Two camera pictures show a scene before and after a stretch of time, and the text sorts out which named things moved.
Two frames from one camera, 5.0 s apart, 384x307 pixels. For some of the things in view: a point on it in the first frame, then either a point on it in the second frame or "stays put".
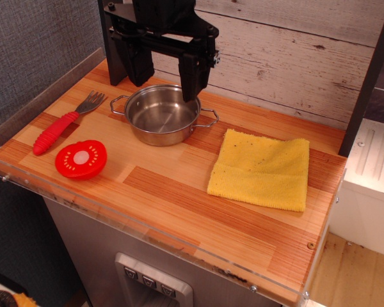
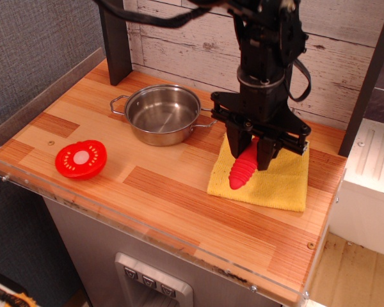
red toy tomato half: (81, 160) stays put
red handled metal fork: (52, 133) → (246, 165)
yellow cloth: (262, 170) stays put
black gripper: (168, 26) → (266, 112)
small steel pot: (159, 116) stays put
